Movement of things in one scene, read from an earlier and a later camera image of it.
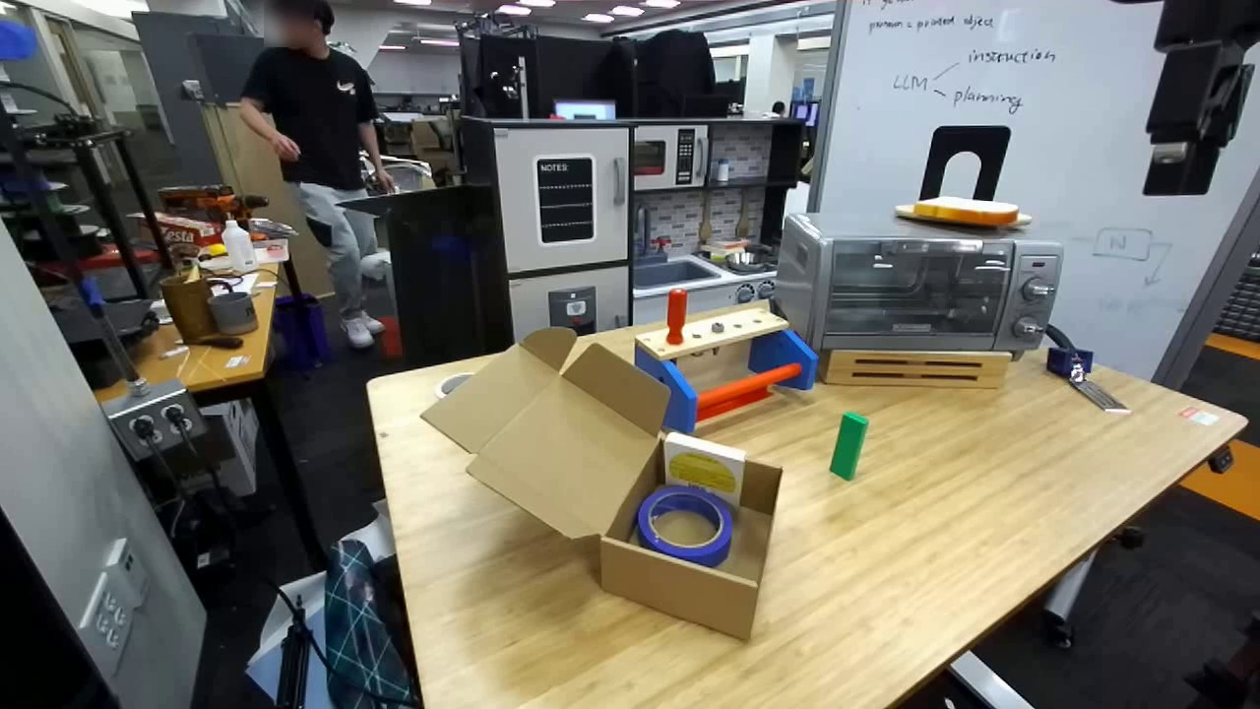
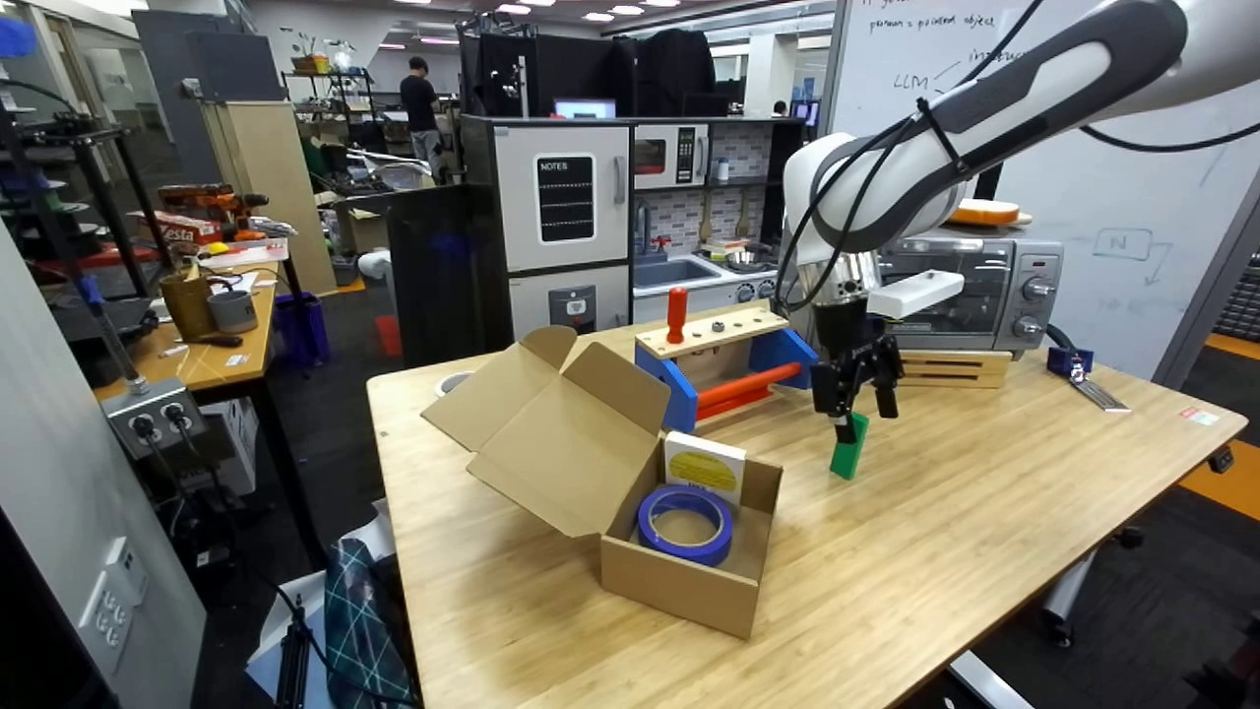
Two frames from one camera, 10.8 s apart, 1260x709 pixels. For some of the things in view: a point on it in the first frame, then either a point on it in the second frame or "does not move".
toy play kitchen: (607, 217) does not move
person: (324, 109) -> (418, 99)
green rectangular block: (849, 444) does not move
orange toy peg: (677, 317) does not move
